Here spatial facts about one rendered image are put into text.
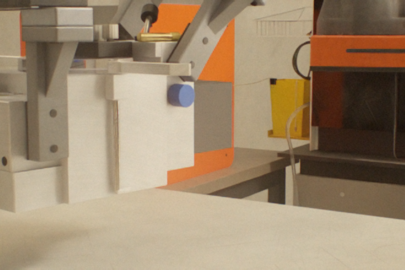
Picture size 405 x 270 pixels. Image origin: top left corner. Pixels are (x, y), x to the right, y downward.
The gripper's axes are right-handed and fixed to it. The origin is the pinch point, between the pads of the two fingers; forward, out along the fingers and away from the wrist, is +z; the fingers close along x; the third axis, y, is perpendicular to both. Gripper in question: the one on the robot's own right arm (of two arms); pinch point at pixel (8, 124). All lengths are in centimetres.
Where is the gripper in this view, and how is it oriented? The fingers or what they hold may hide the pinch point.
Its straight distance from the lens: 59.4
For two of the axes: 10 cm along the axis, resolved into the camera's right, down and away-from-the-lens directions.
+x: -7.3, -0.9, 6.8
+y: 6.9, -1.0, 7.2
